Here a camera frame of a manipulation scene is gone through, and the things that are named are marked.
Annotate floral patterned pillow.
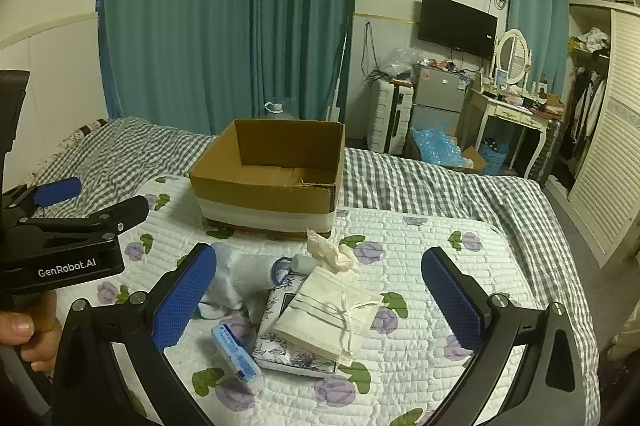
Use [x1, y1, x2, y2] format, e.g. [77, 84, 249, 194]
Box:
[60, 118, 108, 143]

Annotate white slatted wardrobe door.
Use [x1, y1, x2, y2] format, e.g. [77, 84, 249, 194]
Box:
[567, 8, 640, 267]

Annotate white face mask stack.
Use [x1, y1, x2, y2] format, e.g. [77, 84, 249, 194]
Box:
[271, 263, 383, 363]

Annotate black wall cables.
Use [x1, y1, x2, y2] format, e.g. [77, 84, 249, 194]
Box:
[362, 22, 383, 84]

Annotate white dressing table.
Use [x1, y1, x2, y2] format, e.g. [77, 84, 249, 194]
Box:
[470, 86, 551, 179]

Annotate white suitcase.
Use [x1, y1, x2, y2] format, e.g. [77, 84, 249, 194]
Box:
[367, 78, 416, 154]

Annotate white oval mirror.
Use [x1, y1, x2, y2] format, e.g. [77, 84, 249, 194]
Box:
[492, 29, 532, 89]

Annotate blue plastic basket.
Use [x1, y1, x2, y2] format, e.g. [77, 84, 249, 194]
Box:
[480, 141, 508, 169]

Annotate clear water jug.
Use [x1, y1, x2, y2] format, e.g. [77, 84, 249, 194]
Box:
[264, 98, 301, 120]

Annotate floral tissue packet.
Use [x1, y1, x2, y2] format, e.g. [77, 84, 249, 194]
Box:
[251, 271, 341, 377]

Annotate grey checked blanket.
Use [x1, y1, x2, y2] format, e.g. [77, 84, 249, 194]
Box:
[20, 116, 608, 407]

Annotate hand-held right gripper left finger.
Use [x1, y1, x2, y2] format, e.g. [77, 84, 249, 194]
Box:
[52, 242, 218, 426]

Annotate cream tissue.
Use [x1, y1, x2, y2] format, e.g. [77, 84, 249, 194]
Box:
[306, 228, 361, 277]

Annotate black wall television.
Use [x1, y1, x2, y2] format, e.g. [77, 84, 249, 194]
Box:
[417, 0, 499, 60]

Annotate floral quilted mat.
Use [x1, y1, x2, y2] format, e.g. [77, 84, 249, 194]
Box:
[95, 176, 601, 426]

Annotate grey small fridge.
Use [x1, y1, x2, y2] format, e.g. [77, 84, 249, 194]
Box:
[412, 65, 473, 139]

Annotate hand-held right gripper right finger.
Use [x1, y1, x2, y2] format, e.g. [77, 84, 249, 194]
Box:
[421, 247, 601, 426]

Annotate person's left hand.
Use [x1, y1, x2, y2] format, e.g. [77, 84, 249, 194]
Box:
[0, 288, 63, 372]

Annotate white cloth roll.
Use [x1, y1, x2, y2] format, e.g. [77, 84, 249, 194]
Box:
[292, 254, 321, 274]

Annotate hanging dark clothes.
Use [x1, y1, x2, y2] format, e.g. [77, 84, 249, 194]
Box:
[560, 26, 612, 162]

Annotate brown cardboard box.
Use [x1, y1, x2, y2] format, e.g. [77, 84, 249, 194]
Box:
[188, 118, 346, 239]

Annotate teal curtain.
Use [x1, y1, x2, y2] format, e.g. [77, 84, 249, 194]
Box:
[97, 0, 258, 139]
[250, 0, 361, 124]
[505, 0, 571, 93]

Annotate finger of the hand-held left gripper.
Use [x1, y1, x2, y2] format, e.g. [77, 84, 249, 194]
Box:
[20, 195, 150, 248]
[15, 177, 83, 219]

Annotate cardboard box with blue plastic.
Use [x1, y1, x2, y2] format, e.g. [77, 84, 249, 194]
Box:
[405, 121, 491, 174]

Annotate white mop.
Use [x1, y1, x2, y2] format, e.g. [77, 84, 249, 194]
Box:
[327, 31, 351, 124]

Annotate clear plastic bag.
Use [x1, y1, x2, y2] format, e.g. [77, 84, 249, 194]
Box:
[380, 46, 426, 79]

